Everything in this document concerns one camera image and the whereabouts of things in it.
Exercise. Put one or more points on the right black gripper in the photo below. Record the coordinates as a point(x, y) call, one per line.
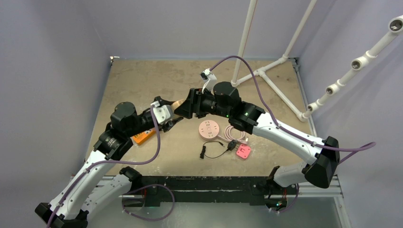
point(192, 104)

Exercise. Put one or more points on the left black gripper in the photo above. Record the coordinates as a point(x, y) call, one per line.
point(167, 126)

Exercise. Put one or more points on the pink round power socket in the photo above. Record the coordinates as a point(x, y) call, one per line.
point(208, 130)

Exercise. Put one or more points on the black power adapter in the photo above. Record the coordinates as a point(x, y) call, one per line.
point(231, 145)

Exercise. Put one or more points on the beige cube power socket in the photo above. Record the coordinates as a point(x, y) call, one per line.
point(175, 106)

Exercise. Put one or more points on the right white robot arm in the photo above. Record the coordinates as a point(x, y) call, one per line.
point(320, 156)

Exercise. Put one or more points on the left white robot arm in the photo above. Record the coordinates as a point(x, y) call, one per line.
point(104, 176)

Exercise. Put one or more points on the pink square plug adapter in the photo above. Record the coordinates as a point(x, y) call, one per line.
point(243, 151)

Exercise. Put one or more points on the orange power strip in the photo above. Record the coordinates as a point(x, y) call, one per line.
point(140, 138)

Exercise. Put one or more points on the white pipe with fittings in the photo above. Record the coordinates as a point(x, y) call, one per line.
point(395, 28)

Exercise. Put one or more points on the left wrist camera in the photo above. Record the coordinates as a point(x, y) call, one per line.
point(162, 113)

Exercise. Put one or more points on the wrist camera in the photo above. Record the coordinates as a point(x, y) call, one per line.
point(162, 113)
point(209, 79)

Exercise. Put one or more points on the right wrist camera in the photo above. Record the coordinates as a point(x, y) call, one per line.
point(209, 79)

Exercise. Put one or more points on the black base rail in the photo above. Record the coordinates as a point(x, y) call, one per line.
point(254, 190)

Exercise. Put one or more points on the white pipe frame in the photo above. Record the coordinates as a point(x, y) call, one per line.
point(261, 72)

